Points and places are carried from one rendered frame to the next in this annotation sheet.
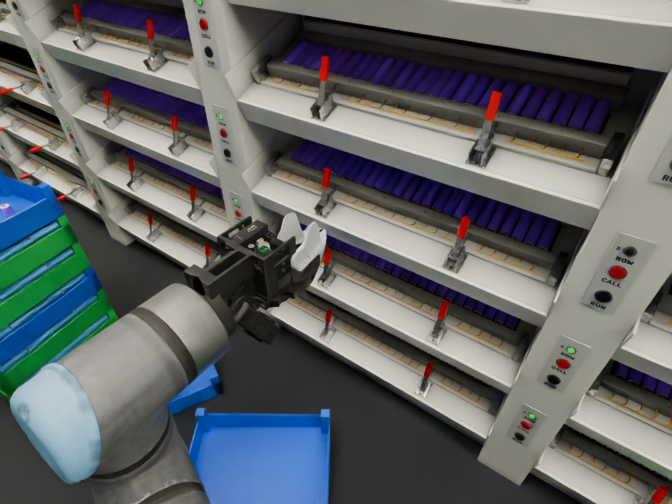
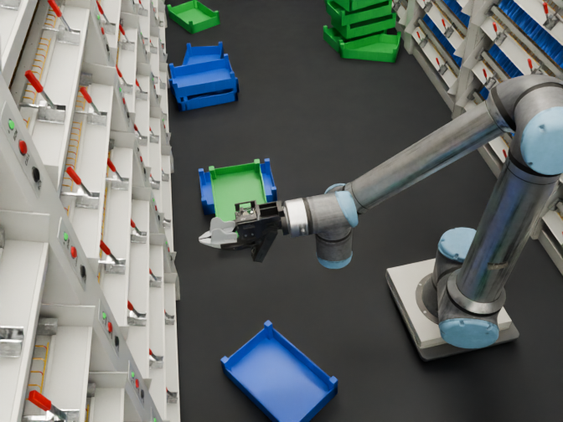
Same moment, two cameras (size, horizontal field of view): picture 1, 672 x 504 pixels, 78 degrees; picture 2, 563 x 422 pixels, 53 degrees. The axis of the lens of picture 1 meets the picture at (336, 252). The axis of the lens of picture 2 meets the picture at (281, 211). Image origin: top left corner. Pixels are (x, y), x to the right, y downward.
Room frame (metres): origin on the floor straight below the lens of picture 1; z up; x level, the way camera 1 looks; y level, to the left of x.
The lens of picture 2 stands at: (0.92, 0.84, 1.58)
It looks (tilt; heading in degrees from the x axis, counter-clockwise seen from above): 45 degrees down; 229
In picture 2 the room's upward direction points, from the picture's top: 5 degrees counter-clockwise
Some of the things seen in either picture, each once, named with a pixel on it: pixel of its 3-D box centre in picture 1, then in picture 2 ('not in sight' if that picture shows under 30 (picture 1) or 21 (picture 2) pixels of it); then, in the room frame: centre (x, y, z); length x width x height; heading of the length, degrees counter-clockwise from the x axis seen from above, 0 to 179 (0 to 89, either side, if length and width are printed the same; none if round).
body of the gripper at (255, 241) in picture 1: (243, 278); (260, 222); (0.34, 0.10, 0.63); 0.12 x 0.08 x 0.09; 145
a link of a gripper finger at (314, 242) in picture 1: (311, 240); (216, 227); (0.42, 0.03, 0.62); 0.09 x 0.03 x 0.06; 145
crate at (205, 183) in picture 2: not in sight; (237, 186); (-0.10, -0.58, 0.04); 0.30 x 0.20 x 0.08; 145
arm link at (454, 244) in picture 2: not in sight; (462, 262); (-0.15, 0.40, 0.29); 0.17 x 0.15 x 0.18; 37
